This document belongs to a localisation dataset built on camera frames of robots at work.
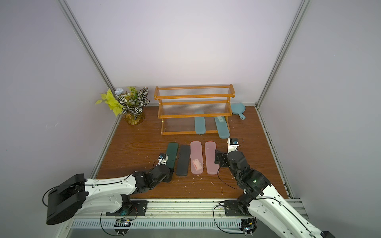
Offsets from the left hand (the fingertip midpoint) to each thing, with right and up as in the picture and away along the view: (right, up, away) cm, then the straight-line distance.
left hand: (173, 170), depth 85 cm
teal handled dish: (+49, +39, +34) cm, 71 cm away
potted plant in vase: (-28, +40, +5) cm, 49 cm away
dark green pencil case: (-2, +9, +8) cm, 12 cm away
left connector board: (-23, -21, -13) cm, 34 cm away
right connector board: (+39, -21, -15) cm, 47 cm away
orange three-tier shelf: (+2, +39, +13) cm, 42 cm away
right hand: (+28, +15, -10) cm, 33 cm away
